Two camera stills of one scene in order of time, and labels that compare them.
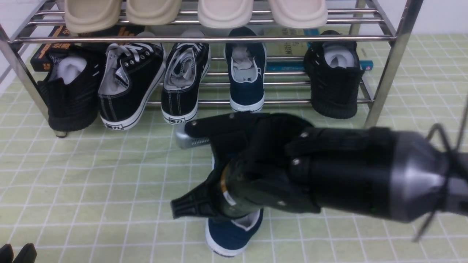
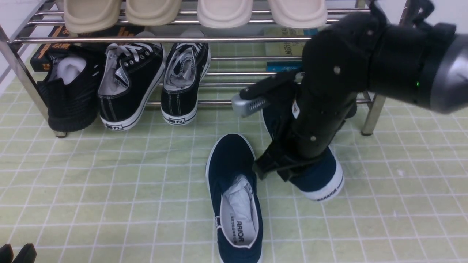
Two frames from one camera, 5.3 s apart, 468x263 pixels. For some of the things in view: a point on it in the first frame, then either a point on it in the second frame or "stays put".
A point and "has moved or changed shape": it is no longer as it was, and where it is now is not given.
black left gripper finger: x=6 y=254 stays put
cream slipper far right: x=300 y=14 stays put
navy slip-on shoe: x=245 y=62 has moved or changed shape
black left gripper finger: x=27 y=254 stays put
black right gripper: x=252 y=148 → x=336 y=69
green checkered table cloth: x=101 y=195 stays put
